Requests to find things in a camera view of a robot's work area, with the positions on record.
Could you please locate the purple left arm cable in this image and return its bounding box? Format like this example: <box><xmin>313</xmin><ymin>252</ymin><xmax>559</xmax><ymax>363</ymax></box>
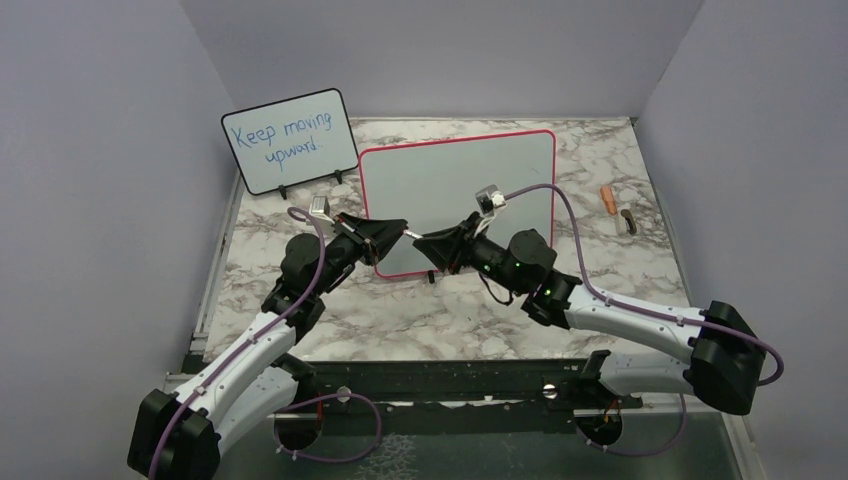
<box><xmin>146</xmin><ymin>206</ymin><xmax>384</xmax><ymax>480</ymax></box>

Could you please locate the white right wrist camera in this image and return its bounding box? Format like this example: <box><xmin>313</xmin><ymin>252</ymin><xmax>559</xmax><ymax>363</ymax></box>
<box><xmin>474</xmin><ymin>184</ymin><xmax>506</xmax><ymax>217</ymax></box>

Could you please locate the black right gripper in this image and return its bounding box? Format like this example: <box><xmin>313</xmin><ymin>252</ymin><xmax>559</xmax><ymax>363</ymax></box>
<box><xmin>413</xmin><ymin>211</ymin><xmax>526</xmax><ymax>295</ymax></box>

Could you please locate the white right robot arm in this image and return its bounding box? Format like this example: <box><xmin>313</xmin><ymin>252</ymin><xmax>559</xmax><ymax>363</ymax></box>
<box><xmin>413</xmin><ymin>213</ymin><xmax>766</xmax><ymax>415</ymax></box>

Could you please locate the black framed written whiteboard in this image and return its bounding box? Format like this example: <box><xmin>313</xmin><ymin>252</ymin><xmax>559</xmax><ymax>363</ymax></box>
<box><xmin>220</xmin><ymin>88</ymin><xmax>359</xmax><ymax>196</ymax></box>

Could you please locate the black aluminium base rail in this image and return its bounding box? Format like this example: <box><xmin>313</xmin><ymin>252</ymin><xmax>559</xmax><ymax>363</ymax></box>
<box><xmin>157</xmin><ymin>357</ymin><xmax>747</xmax><ymax>439</ymax></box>

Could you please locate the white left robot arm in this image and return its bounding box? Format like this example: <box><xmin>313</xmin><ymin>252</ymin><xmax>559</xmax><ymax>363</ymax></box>
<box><xmin>127</xmin><ymin>207</ymin><xmax>408</xmax><ymax>479</ymax></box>

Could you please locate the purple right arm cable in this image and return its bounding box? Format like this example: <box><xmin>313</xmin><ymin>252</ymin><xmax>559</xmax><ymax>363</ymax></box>
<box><xmin>503</xmin><ymin>183</ymin><xmax>786</xmax><ymax>458</ymax></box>

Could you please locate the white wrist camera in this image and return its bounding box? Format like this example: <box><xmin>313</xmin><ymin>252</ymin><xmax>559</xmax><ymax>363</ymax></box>
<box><xmin>474</xmin><ymin>184</ymin><xmax>506</xmax><ymax>217</ymax></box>
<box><xmin>309</xmin><ymin>196</ymin><xmax>332</xmax><ymax>221</ymax></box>

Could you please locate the orange marker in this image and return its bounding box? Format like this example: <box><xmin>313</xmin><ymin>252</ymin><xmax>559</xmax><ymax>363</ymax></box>
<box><xmin>599</xmin><ymin>185</ymin><xmax>618</xmax><ymax>216</ymax></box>

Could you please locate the pink framed whiteboard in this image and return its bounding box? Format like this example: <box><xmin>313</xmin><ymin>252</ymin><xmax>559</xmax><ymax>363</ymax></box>
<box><xmin>359</xmin><ymin>129</ymin><xmax>557</xmax><ymax>246</ymax></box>

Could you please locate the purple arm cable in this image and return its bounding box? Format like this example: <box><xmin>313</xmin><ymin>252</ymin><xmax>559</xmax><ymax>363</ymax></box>
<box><xmin>146</xmin><ymin>206</ymin><xmax>384</xmax><ymax>480</ymax></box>
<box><xmin>503</xmin><ymin>183</ymin><xmax>786</xmax><ymax>458</ymax></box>

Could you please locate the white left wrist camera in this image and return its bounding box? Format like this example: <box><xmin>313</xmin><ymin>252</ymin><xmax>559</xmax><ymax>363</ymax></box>
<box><xmin>309</xmin><ymin>196</ymin><xmax>332</xmax><ymax>221</ymax></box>

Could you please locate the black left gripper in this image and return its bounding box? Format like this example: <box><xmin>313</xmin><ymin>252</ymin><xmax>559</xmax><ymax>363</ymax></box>
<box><xmin>312</xmin><ymin>211</ymin><xmax>408</xmax><ymax>296</ymax></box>

